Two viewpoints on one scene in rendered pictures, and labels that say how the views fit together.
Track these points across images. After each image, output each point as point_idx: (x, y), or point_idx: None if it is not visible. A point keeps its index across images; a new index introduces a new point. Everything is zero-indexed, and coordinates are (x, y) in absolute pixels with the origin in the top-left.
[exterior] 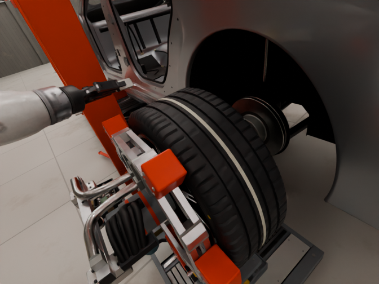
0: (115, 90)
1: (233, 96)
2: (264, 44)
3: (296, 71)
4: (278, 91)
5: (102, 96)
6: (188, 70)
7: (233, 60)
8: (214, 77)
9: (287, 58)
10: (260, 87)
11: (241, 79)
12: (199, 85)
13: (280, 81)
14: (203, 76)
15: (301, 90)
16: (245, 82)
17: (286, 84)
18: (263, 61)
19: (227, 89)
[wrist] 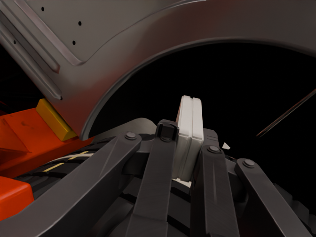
0: (172, 171)
1: (170, 104)
2: (305, 94)
3: (307, 154)
4: (257, 155)
5: (110, 204)
6: (181, 50)
7: (217, 59)
8: (174, 65)
9: (309, 130)
10: (249, 143)
11: (209, 94)
12: (152, 70)
13: (271, 147)
14: (170, 60)
15: (292, 179)
16: (211, 104)
17: (277, 157)
18: (269, 104)
19: (167, 86)
